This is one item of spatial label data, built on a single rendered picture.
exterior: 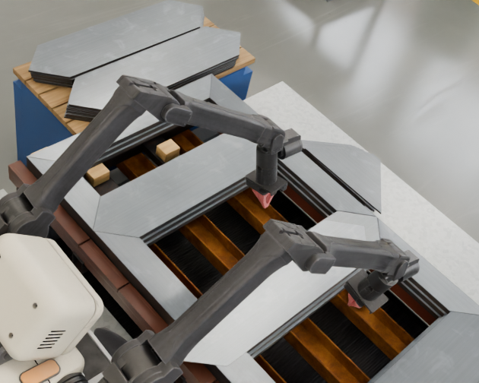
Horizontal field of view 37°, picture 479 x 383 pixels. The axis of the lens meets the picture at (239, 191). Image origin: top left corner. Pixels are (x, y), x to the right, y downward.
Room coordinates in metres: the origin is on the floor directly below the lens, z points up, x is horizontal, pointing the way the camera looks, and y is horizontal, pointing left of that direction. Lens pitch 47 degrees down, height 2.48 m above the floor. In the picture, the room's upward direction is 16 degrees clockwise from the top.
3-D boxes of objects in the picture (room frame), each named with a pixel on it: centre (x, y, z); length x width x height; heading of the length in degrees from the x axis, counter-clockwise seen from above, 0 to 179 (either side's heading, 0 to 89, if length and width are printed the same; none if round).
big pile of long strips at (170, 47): (2.03, 0.47, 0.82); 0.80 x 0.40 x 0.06; 145
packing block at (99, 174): (1.46, 0.44, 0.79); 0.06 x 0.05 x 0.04; 145
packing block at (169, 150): (1.64, 0.26, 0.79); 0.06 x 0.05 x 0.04; 145
